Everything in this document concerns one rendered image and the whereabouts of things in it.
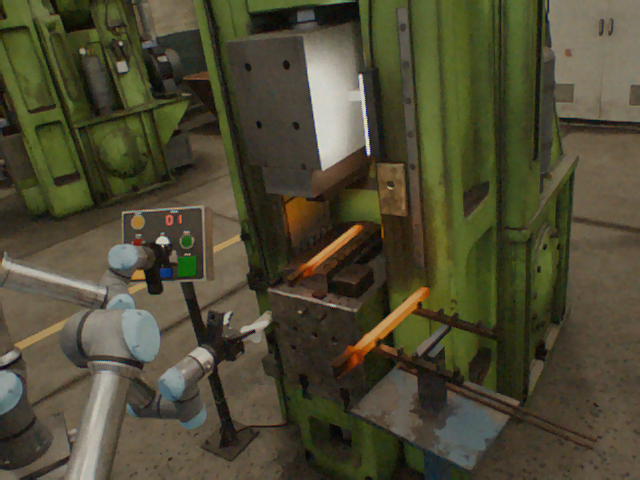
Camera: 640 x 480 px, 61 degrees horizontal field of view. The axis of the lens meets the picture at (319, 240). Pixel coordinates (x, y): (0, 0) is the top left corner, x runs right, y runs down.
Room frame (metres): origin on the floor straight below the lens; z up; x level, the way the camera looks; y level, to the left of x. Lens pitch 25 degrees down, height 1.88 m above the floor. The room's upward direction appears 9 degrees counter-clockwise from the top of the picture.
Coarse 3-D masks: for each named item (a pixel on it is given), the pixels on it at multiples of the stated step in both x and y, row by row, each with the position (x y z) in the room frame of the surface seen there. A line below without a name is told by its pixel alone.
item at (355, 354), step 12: (420, 288) 1.44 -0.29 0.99; (408, 300) 1.38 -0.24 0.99; (420, 300) 1.39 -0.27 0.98; (396, 312) 1.33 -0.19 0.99; (408, 312) 1.34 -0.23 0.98; (384, 324) 1.28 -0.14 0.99; (396, 324) 1.30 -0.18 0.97; (372, 336) 1.23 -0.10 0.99; (384, 336) 1.25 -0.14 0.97; (348, 348) 1.18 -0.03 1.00; (360, 348) 1.19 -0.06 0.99; (336, 360) 1.14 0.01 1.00; (348, 360) 1.15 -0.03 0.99; (360, 360) 1.16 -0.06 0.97; (336, 372) 1.12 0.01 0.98; (348, 372) 1.14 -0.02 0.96
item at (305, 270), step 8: (352, 232) 1.90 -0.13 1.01; (336, 240) 1.85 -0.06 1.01; (344, 240) 1.85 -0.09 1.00; (328, 248) 1.79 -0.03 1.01; (336, 248) 1.80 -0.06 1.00; (320, 256) 1.74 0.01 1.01; (312, 264) 1.68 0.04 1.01; (296, 272) 1.64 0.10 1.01; (304, 272) 1.65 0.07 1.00; (288, 280) 1.60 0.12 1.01; (296, 280) 1.62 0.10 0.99
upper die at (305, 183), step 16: (352, 160) 1.83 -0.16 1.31; (368, 160) 1.91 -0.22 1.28; (272, 176) 1.73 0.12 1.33; (288, 176) 1.69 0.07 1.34; (304, 176) 1.65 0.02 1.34; (320, 176) 1.67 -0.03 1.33; (336, 176) 1.74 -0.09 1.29; (272, 192) 1.74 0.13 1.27; (288, 192) 1.69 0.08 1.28; (304, 192) 1.65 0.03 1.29; (320, 192) 1.66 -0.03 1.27
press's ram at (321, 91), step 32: (288, 32) 1.74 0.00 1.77; (320, 32) 1.67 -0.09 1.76; (352, 32) 1.81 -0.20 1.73; (256, 64) 1.72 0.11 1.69; (288, 64) 1.65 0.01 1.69; (320, 64) 1.65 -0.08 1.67; (352, 64) 1.79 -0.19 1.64; (256, 96) 1.73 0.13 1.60; (288, 96) 1.65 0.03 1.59; (320, 96) 1.63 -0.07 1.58; (352, 96) 1.74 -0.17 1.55; (256, 128) 1.75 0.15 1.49; (288, 128) 1.67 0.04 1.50; (320, 128) 1.62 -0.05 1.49; (352, 128) 1.76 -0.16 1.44; (256, 160) 1.76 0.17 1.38; (288, 160) 1.68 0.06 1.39; (320, 160) 1.60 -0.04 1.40
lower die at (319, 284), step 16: (352, 224) 2.01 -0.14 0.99; (368, 224) 1.97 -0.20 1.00; (320, 240) 1.93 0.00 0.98; (352, 240) 1.86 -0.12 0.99; (368, 240) 1.86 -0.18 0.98; (304, 256) 1.80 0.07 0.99; (336, 256) 1.75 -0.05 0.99; (288, 272) 1.73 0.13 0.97; (320, 272) 1.65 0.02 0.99; (336, 272) 1.68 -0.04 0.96; (320, 288) 1.65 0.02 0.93
